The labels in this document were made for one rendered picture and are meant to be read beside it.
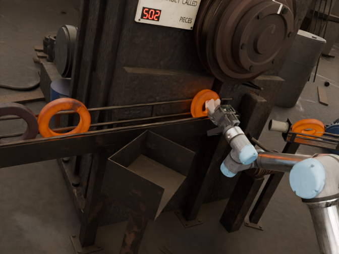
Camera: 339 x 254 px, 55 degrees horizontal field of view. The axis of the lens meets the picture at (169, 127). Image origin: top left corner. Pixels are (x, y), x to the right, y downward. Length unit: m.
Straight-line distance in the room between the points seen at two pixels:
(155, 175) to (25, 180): 1.01
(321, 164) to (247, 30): 0.55
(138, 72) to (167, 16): 0.24
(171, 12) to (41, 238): 1.19
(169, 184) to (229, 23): 0.64
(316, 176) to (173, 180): 0.48
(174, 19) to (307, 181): 0.78
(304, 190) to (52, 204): 1.30
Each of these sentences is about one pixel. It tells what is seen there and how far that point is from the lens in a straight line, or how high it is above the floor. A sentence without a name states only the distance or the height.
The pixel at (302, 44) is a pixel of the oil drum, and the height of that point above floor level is 0.79.
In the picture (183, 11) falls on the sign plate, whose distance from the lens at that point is 1.36.
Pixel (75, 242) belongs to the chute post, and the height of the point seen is 0.01.
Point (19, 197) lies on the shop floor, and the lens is 1.93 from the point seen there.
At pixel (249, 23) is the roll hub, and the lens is 1.29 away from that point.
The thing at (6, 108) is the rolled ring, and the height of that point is 0.76.
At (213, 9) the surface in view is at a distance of 1.31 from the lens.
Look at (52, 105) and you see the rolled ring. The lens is 1.18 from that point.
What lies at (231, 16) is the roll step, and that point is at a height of 1.17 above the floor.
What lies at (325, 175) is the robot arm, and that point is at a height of 0.86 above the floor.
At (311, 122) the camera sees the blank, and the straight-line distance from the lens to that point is 1.78.
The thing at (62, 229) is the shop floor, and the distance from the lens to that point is 1.78.
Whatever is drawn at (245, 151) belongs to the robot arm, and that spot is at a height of 0.72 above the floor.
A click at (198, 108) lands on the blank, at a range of 1.48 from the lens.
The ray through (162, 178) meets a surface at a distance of 1.20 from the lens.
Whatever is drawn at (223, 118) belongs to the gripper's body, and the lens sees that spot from 1.41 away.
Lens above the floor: 1.32
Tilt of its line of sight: 28 degrees down
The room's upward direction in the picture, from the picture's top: 17 degrees clockwise
